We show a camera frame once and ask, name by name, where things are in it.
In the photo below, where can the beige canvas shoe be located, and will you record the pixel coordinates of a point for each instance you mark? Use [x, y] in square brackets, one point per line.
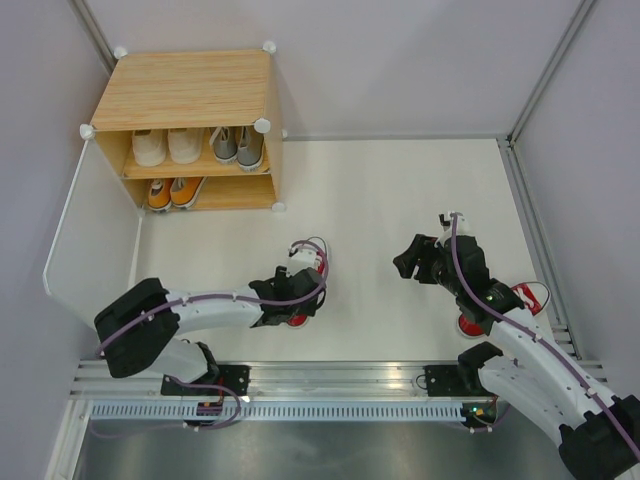
[149, 147]
[185, 144]

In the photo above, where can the wooden shoe cabinet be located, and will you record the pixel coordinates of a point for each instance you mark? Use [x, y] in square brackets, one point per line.
[162, 91]

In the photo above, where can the orange sneaker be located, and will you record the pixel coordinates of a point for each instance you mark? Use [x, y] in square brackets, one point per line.
[159, 195]
[184, 191]

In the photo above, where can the white slotted cable duct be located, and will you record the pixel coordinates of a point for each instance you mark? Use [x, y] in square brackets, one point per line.
[298, 411]

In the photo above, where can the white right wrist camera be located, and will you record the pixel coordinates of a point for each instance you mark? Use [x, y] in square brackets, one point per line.
[454, 224]

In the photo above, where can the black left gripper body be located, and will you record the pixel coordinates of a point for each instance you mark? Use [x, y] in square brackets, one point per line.
[309, 308]

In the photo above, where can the translucent cabinet door panel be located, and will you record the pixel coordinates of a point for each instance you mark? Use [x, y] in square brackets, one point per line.
[91, 256]

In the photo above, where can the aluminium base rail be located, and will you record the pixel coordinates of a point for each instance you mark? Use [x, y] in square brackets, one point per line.
[274, 380]

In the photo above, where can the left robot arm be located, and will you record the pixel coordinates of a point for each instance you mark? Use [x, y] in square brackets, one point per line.
[139, 331]

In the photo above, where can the grey sneaker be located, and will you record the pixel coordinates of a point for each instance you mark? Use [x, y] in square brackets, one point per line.
[250, 149]
[222, 141]

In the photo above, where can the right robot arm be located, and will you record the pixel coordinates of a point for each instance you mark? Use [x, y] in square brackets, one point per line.
[595, 431]

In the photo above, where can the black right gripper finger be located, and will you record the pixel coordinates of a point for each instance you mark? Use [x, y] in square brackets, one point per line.
[423, 245]
[408, 264]

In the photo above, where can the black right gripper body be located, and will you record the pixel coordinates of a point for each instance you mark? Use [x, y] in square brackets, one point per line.
[449, 281]

